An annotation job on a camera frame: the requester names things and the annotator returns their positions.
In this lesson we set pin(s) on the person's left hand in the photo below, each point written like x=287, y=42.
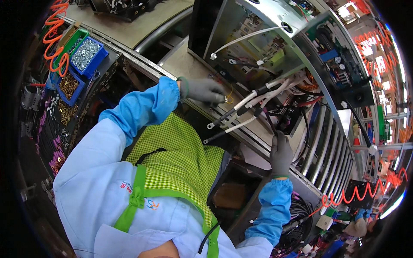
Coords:
x=201, y=90

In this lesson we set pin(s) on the person's right hand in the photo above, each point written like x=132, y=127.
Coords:
x=281, y=158

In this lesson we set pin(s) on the person's left fingers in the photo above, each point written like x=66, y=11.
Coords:
x=216, y=93

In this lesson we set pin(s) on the person's right fingers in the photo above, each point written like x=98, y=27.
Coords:
x=280, y=138

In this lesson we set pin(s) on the metal roller conveyor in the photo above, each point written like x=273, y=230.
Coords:
x=326, y=154

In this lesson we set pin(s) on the grey metal machine chassis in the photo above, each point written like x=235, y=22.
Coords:
x=226, y=19

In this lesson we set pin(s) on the brown cardboard box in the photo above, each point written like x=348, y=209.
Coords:
x=230, y=195

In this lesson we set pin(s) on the small white box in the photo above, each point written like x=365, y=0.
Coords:
x=324, y=222

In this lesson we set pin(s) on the green circuit board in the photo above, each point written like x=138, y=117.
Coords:
x=342, y=61

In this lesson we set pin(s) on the black parts tray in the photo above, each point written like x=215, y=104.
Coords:
x=122, y=8

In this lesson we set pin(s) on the blue bin of silver washers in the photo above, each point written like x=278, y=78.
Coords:
x=86, y=54

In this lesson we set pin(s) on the blue bin of brass screws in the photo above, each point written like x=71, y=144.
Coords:
x=68, y=85

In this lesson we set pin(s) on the loose heap of brass screws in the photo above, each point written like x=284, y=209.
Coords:
x=66, y=112

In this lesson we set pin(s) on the green parts bin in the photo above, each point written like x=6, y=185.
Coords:
x=69, y=45

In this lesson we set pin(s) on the person's body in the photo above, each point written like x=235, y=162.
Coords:
x=96, y=200

